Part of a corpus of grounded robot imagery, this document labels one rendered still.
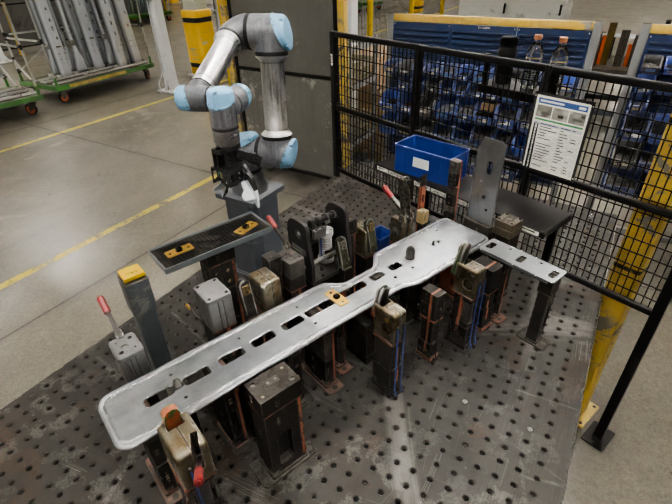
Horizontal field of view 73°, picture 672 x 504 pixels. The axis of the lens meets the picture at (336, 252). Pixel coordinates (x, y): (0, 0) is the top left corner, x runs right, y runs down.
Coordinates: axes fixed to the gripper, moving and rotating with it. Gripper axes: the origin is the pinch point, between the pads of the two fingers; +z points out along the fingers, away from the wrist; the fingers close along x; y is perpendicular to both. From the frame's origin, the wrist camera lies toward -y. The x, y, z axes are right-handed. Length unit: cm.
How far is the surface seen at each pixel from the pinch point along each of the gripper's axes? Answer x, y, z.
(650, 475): 148, -70, 126
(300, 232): 16.3, -7.9, 10.6
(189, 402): 24, 51, 26
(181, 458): 38, 65, 20
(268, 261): 12.1, 4.3, 16.2
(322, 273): 20.3, -13.4, 29.2
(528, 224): 76, -72, 23
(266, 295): 17.5, 12.9, 21.9
